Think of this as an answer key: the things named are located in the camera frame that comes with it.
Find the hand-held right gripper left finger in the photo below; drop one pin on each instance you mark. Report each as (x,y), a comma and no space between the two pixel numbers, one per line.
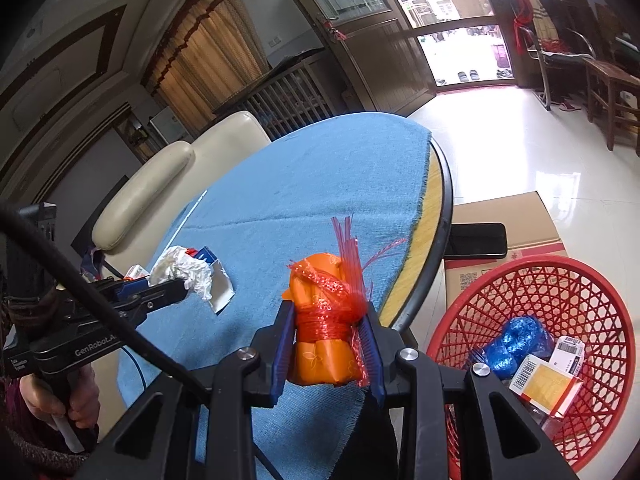
(282,345)

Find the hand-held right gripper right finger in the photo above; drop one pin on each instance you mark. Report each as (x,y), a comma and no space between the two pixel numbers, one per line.
(372,350)

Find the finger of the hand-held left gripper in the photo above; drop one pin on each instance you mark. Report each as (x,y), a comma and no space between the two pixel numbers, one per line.
(132,287)
(165,293)

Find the white plastic bag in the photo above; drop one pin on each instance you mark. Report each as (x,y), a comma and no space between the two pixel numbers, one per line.
(180,265)

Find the orange bag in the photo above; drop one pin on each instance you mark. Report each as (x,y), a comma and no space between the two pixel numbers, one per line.
(320,360)

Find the blue plastic bag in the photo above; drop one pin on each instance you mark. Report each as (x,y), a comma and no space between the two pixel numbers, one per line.
(520,342)

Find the orange and white box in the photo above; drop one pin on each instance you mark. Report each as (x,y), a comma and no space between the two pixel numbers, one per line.
(545,385)

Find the red plastic basket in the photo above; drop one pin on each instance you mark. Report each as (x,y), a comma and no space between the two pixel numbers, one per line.
(545,261)

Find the white barcode medicine box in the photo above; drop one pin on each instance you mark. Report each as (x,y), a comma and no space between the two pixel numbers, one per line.
(567,355)

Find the person's left hand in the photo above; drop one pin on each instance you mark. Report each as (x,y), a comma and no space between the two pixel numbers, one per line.
(80,402)

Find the patterned cloth bag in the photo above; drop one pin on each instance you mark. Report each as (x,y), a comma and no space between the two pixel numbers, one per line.
(95,260)

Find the open blue white box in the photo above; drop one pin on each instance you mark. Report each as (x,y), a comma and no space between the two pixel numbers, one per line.
(222,285)

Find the thin white stick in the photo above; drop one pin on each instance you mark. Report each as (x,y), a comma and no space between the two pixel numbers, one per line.
(197,203)

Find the cream leather sofa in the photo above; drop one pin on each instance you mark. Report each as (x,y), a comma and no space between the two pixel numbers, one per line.
(150,185)

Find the black smartphone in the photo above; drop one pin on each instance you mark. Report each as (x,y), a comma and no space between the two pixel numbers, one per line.
(475,241)

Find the wooden display cabinet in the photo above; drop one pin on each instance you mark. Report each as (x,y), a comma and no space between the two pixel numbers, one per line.
(135,132)

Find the round wooden table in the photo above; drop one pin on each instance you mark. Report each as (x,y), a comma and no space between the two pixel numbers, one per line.
(431,200)

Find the white standing appliance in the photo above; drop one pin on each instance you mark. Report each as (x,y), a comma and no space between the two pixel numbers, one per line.
(167,125)

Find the cardboard box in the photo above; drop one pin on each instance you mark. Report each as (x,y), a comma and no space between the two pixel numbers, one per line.
(530,220)

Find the wooden crib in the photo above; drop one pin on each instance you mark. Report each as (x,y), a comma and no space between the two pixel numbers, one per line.
(285,95)

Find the beige curtain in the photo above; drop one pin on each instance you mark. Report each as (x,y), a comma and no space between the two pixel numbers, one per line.
(210,50)

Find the red door tassel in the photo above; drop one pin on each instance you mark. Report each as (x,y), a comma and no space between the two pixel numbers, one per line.
(332,27)

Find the purple bin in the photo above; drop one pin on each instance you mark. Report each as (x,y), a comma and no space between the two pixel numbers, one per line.
(500,55)

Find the wooden stool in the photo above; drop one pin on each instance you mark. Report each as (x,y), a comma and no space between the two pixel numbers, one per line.
(612,95)

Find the red cloth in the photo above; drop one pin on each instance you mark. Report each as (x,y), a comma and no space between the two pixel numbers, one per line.
(522,20)

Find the striped towel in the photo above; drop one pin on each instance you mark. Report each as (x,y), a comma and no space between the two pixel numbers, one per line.
(544,15)

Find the black wall television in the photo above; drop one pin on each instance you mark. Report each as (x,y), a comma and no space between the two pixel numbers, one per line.
(112,195)

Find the metal frame chair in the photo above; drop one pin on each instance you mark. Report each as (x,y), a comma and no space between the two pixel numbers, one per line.
(545,70)

